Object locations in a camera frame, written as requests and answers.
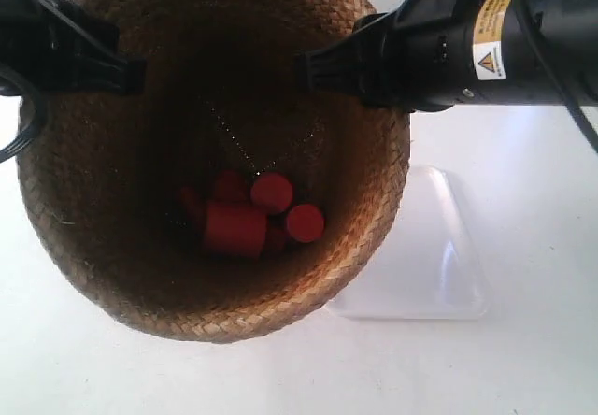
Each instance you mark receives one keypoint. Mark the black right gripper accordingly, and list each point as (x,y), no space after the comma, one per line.
(399,59)

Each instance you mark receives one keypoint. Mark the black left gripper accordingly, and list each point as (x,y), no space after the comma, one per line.
(58,47)

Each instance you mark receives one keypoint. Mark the brown woven wicker basket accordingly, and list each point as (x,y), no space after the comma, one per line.
(99,184)

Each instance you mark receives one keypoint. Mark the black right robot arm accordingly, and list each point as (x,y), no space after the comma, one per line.
(518,52)

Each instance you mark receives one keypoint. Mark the white rectangular plastic tray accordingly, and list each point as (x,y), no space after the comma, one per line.
(427,266)

